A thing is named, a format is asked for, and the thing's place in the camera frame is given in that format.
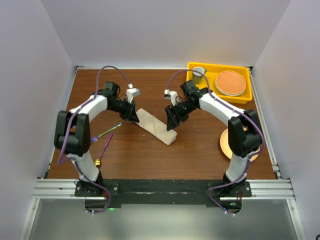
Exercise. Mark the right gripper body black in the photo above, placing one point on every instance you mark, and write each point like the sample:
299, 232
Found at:
183, 110

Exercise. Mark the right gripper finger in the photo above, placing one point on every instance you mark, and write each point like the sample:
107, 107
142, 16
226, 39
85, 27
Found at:
170, 115
174, 123

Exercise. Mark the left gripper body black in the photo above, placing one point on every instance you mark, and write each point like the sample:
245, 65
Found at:
122, 108

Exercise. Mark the beige cloth napkin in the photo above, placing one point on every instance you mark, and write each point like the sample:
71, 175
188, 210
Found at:
155, 127

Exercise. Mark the iridescent fork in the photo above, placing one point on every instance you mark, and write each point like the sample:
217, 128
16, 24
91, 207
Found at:
95, 138

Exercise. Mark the gold purple spoon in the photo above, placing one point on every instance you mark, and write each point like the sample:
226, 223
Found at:
98, 161

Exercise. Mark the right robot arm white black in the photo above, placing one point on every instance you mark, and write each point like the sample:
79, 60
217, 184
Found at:
245, 137

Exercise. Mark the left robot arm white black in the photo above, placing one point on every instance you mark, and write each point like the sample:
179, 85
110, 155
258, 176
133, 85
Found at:
73, 136

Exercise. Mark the grey ceramic mug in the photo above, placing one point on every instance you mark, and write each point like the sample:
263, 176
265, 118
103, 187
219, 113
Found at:
197, 74

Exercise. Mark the golden round plate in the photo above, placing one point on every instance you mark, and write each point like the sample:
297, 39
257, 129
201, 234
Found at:
224, 144

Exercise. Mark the orange woven coaster plate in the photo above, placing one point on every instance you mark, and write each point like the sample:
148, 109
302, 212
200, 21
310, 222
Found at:
230, 83

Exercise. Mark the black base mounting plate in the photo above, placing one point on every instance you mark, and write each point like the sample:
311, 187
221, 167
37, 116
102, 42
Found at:
163, 192

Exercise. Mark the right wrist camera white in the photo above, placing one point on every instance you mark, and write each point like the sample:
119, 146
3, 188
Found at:
172, 96

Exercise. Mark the aluminium frame rail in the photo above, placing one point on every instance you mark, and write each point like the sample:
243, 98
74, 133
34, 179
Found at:
266, 189

